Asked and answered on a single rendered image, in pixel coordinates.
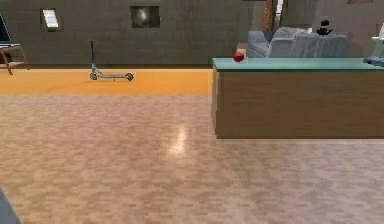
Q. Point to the black television set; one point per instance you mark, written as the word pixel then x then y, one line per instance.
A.
pixel 4 31

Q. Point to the red apple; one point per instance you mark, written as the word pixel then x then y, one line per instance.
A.
pixel 238 56

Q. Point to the grey kick scooter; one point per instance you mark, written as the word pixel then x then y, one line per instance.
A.
pixel 100 74

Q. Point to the small pale framed picture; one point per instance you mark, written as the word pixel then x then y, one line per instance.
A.
pixel 50 18

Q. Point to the wooden counter with green top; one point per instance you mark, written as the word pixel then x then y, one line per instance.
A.
pixel 293 100

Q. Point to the grey tap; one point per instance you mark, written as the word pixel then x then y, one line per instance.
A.
pixel 376 50

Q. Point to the dark framed wall picture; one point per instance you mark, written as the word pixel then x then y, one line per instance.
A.
pixel 144 16

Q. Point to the brown wooden stand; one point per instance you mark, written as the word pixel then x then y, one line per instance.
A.
pixel 12 58

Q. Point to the grey sofa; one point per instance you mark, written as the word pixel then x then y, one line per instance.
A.
pixel 258 43

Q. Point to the black kettle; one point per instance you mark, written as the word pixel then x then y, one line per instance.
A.
pixel 324 29

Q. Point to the grey object at corner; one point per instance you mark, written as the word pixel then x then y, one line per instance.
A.
pixel 6 208

